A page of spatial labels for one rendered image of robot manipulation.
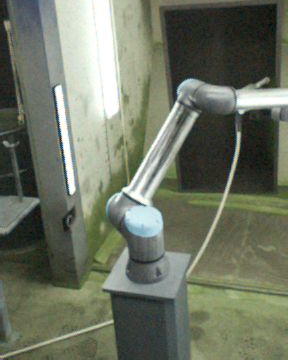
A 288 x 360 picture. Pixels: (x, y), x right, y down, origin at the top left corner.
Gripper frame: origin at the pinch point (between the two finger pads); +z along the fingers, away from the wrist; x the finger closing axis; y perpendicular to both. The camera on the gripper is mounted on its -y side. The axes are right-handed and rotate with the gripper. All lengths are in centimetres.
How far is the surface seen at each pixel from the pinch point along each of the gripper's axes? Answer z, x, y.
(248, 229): 14, 50, 109
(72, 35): 89, -23, -34
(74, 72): 88, -26, -13
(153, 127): 117, 90, 65
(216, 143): 35, 45, 47
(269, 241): -4, 42, 109
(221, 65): 27.7, 37.1, -7.8
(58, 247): 86, -59, 85
